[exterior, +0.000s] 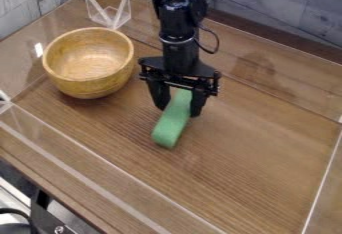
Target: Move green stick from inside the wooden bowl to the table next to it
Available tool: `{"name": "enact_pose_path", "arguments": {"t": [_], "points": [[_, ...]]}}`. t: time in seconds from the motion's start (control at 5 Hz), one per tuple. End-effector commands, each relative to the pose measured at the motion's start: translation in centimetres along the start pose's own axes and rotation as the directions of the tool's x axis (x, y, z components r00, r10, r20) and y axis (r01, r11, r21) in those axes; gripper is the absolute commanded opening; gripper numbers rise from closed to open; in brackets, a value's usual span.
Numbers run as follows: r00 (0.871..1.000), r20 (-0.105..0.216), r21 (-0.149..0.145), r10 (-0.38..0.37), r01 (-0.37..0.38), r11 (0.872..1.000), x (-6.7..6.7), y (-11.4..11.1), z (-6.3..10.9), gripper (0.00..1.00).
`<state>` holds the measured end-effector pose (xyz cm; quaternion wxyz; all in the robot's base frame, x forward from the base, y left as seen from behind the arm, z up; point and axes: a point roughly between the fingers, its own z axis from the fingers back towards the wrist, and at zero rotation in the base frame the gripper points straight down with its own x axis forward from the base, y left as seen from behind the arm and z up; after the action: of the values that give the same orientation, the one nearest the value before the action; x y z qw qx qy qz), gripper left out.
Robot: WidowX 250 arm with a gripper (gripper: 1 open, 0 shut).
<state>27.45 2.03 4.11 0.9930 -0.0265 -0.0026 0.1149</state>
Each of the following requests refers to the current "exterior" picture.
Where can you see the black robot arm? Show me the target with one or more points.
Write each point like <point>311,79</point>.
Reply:
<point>180,67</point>

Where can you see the black table leg frame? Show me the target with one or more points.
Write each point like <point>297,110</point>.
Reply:
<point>46,223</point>

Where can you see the wooden bowl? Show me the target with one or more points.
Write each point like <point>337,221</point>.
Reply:
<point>89,62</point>

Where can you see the clear acrylic corner bracket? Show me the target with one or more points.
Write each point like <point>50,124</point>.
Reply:
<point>110,17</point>

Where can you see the clear acrylic left bracket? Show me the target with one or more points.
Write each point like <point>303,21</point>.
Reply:
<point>5,102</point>

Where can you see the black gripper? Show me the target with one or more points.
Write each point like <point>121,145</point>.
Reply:
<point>160,78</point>

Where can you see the green stick block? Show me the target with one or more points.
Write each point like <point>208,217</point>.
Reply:
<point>173,120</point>

